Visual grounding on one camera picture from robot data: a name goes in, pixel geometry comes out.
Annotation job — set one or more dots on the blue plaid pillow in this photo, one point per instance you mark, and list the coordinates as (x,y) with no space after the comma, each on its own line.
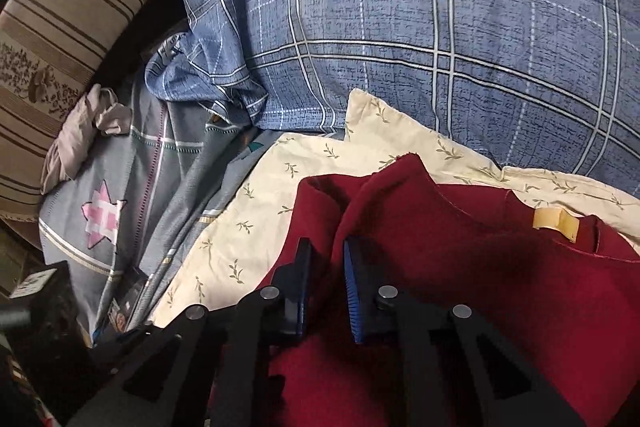
(550,84)

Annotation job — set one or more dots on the dark photo booklet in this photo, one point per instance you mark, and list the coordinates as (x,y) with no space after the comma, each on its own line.
(125,299)

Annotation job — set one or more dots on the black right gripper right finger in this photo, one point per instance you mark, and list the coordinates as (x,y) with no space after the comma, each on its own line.
(450,367)

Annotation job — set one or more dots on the dark red knit garment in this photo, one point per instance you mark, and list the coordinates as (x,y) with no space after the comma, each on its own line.
(568,304)

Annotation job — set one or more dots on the brown striped floral cushion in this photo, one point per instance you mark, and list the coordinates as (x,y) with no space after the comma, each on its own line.
(50,50)

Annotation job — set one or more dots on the cream leaf-print pillow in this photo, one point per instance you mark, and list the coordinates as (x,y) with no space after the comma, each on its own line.
(231,250)

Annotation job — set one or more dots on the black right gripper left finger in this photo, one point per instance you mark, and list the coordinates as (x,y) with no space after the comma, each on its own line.
(206,368)

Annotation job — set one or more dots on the grey plaid bed sheet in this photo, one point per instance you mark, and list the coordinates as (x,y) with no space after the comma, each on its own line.
(139,200)

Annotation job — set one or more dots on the beige crumpled cloth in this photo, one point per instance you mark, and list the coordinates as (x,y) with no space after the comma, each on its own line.
(96,112)

